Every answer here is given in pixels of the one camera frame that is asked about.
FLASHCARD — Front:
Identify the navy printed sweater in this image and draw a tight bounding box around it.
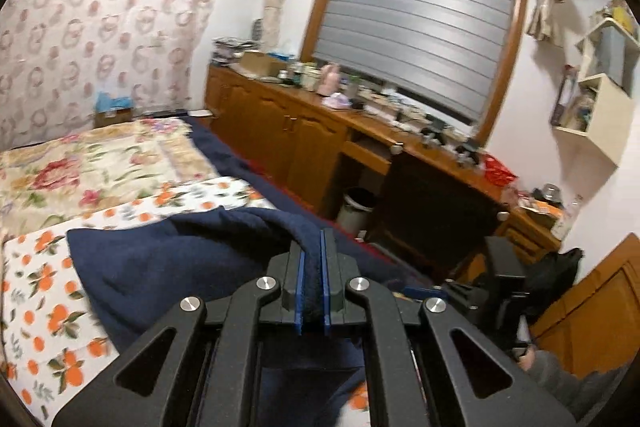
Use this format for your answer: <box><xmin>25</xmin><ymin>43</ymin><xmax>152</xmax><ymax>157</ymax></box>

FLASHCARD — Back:
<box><xmin>66</xmin><ymin>206</ymin><xmax>418</xmax><ymax>427</ymax></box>

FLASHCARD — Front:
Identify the long wooden cabinet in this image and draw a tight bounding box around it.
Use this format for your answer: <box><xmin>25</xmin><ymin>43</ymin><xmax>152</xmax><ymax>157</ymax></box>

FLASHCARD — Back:
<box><xmin>205</xmin><ymin>63</ymin><xmax>564</xmax><ymax>270</ymax></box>

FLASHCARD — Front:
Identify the black desk chair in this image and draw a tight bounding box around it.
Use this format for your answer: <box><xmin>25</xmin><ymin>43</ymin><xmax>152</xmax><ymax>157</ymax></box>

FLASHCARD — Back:
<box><xmin>372</xmin><ymin>151</ymin><xmax>508</xmax><ymax>280</ymax></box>

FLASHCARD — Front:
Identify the floral bed blanket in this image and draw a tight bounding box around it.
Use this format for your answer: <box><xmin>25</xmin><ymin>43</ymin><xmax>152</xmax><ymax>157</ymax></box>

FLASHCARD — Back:
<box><xmin>0</xmin><ymin>117</ymin><xmax>221</xmax><ymax>238</ymax></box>

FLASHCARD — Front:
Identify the white wall shelf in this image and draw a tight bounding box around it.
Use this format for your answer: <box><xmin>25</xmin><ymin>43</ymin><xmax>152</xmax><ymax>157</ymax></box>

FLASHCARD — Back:
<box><xmin>549</xmin><ymin>16</ymin><xmax>640</xmax><ymax>168</ymax></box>

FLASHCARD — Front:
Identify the box with blue cloth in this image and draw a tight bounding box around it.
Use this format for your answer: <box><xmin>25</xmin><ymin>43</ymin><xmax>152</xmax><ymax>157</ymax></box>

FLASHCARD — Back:
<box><xmin>93</xmin><ymin>91</ymin><xmax>135</xmax><ymax>129</ymax></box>

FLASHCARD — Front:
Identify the red bag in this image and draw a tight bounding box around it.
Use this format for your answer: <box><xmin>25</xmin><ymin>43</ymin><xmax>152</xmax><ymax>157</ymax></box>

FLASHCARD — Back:
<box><xmin>482</xmin><ymin>153</ymin><xmax>518</xmax><ymax>186</ymax></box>

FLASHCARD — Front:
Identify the person's right hand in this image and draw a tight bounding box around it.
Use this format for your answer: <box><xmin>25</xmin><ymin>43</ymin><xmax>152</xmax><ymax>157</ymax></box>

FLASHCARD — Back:
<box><xmin>516</xmin><ymin>346</ymin><xmax>539</xmax><ymax>371</ymax></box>

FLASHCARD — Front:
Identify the orange-fruit print bedsheet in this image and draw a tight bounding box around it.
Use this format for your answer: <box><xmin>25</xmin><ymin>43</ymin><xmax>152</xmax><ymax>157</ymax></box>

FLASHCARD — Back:
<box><xmin>0</xmin><ymin>176</ymin><xmax>278</xmax><ymax>425</ymax></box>

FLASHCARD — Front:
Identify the grey window blind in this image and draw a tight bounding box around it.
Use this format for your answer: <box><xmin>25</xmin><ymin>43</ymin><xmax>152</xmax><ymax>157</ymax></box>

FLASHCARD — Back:
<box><xmin>312</xmin><ymin>0</ymin><xmax>524</xmax><ymax>126</ymax></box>

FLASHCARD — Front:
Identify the open cardboard box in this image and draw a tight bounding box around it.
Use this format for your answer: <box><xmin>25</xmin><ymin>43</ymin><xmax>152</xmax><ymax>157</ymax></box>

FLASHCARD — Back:
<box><xmin>234</xmin><ymin>51</ymin><xmax>288</xmax><ymax>79</ymax></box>

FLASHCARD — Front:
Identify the black bag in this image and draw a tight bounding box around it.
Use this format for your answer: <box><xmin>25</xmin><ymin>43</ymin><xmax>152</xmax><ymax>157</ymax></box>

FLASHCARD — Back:
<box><xmin>522</xmin><ymin>248</ymin><xmax>585</xmax><ymax>310</ymax></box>

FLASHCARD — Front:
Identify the wooden furniture panel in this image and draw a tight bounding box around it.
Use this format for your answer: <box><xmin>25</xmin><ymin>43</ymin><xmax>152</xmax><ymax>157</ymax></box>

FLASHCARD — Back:
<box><xmin>529</xmin><ymin>232</ymin><xmax>640</xmax><ymax>380</ymax></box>

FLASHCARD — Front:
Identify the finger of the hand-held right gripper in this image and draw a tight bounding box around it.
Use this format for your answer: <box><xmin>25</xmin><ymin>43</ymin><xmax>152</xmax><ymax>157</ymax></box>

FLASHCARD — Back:
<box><xmin>400</xmin><ymin>279</ymin><xmax>490</xmax><ymax>314</ymax></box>

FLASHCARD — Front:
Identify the white trash bin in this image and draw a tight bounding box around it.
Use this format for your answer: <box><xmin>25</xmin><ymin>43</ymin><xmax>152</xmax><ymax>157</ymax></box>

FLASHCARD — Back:
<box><xmin>335</xmin><ymin>187</ymin><xmax>377</xmax><ymax>235</ymax></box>

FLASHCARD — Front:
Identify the person's right forearm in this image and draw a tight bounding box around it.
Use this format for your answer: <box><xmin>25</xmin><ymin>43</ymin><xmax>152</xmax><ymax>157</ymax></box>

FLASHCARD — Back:
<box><xmin>524</xmin><ymin>349</ymin><xmax>625</xmax><ymax>424</ymax></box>

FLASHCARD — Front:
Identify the circle-patterned sheer curtain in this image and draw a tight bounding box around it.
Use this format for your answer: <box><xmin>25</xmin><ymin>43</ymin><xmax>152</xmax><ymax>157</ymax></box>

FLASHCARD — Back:
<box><xmin>0</xmin><ymin>0</ymin><xmax>219</xmax><ymax>151</ymax></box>

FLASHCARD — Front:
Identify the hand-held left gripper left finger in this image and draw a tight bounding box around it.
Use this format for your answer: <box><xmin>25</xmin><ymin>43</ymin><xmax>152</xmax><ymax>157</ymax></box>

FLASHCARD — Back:
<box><xmin>52</xmin><ymin>229</ymin><xmax>307</xmax><ymax>427</ymax></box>

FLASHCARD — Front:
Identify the pink kettle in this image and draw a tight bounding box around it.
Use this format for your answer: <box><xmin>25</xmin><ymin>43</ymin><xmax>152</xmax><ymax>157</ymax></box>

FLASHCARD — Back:
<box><xmin>319</xmin><ymin>63</ymin><xmax>342</xmax><ymax>96</ymax></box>

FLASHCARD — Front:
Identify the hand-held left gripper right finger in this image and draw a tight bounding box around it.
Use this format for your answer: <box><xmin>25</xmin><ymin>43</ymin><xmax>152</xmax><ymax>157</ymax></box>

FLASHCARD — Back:
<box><xmin>320</xmin><ymin>229</ymin><xmax>577</xmax><ymax>427</ymax></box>

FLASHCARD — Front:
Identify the pile of folded fabrics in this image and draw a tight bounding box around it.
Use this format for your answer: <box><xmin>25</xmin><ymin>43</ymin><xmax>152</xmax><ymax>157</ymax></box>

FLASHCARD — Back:
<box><xmin>212</xmin><ymin>37</ymin><xmax>258</xmax><ymax>66</ymax></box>

